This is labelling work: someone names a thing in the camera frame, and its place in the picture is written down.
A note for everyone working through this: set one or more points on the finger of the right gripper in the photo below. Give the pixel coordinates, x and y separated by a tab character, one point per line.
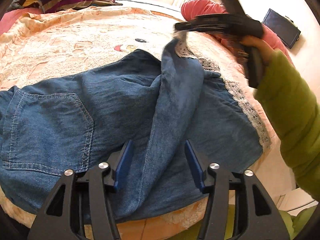
212	21
210	31

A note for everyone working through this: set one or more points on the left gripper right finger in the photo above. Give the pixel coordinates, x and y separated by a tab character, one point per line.
256	216

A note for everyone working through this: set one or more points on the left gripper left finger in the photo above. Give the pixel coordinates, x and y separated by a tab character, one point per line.
62	213

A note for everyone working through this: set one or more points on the blue denim pants with lace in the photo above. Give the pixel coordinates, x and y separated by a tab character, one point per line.
77	121

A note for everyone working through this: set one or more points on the green sleeve right forearm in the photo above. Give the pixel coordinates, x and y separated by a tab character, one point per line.
293	112

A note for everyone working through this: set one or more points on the right hand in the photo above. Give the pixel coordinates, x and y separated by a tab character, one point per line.
265	50

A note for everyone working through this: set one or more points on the black flat monitor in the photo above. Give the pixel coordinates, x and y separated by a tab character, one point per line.
284	28

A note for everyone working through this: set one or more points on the orange bear pattern blanket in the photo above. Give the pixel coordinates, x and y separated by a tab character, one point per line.
42	46

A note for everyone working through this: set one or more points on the pink quilted pillow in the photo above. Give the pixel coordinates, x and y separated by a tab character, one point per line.
9	18

